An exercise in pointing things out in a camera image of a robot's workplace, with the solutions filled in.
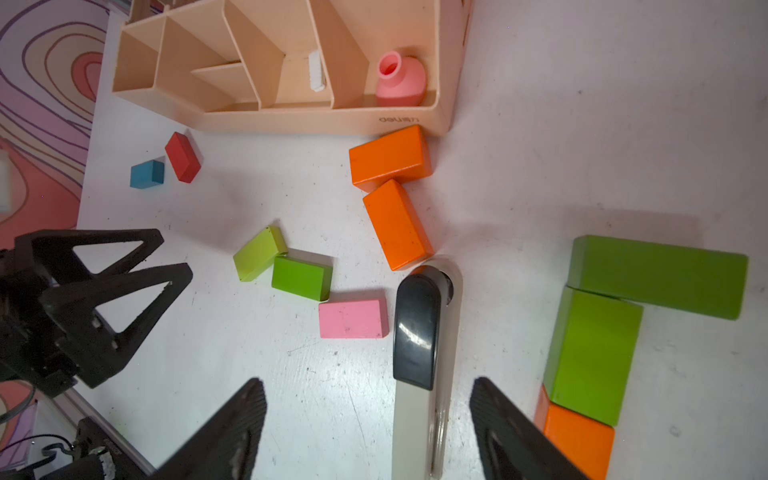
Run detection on light green block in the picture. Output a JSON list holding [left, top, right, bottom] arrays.
[[233, 226, 288, 282]]

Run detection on pink eraser in organizer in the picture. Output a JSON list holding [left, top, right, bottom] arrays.
[[375, 50, 427, 107]]

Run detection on beige desk organizer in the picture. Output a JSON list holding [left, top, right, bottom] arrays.
[[112, 0, 474, 137]]

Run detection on white eraser in organizer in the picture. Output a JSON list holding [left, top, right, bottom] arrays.
[[308, 50, 326, 92]]

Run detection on green block long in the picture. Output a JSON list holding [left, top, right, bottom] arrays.
[[567, 235, 749, 320]]

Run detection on orange block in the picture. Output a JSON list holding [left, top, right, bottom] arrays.
[[363, 180, 434, 271], [534, 386, 615, 480], [349, 125, 433, 193]]

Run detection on orange block front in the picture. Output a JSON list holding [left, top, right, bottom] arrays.
[[534, 386, 615, 480]]

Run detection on teal block near left wall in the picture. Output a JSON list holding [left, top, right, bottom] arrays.
[[130, 160, 165, 189]]

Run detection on green block middle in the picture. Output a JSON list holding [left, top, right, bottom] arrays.
[[271, 256, 333, 302]]

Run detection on green block carried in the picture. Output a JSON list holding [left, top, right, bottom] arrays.
[[543, 287, 644, 427]]

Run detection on black white stapler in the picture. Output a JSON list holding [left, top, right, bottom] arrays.
[[391, 256, 463, 479]]

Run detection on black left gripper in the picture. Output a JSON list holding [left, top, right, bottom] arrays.
[[1, 228, 193, 398]]

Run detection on pink wooden block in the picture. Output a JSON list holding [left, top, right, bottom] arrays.
[[318, 299, 389, 339]]

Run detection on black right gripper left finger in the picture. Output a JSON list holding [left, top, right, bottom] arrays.
[[151, 378, 267, 480]]

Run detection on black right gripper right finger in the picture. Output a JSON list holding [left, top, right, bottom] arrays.
[[469, 377, 587, 480]]

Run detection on red wooden block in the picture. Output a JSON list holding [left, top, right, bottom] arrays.
[[165, 132, 201, 183]]

